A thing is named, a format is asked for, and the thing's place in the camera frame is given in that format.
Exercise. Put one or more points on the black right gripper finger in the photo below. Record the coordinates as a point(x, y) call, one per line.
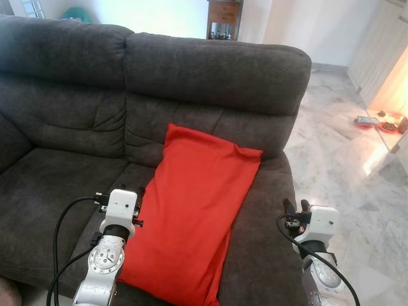
point(289, 208)
point(306, 206)

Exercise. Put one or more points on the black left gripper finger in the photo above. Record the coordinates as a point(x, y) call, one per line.
point(141, 196)

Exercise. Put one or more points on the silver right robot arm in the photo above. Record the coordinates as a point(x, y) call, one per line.
point(325, 275)

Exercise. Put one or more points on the red pillow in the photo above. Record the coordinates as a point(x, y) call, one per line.
point(191, 210)

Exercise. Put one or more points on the dark grey fabric sofa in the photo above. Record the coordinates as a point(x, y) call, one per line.
point(64, 127)

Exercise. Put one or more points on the red bowl with blue plate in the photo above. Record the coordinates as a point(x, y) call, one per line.
point(365, 121)

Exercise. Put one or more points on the red bowl with food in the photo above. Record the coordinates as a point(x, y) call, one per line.
point(389, 126)

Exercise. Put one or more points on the white wardrobe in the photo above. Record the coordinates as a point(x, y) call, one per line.
point(376, 51)

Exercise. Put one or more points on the brown wooden cabinet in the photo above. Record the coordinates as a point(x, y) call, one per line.
point(223, 16)

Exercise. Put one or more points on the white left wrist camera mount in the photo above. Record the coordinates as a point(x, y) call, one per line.
point(121, 205)

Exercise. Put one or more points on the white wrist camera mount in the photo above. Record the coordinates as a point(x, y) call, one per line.
point(121, 205)
point(322, 223)

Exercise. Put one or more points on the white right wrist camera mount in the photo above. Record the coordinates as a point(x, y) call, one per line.
point(322, 223)

